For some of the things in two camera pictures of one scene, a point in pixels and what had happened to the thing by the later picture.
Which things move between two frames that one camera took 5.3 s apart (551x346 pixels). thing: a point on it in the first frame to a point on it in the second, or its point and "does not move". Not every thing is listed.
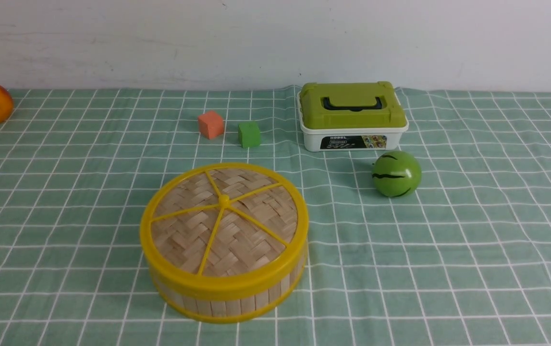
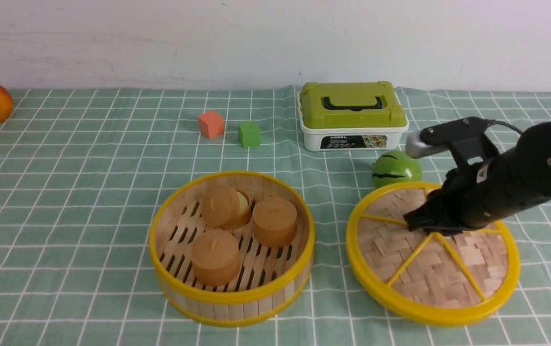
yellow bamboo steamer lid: (224, 227) to (437, 280)
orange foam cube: (211, 124) does not move
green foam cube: (249, 133) does not move
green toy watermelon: (396, 174) does not move
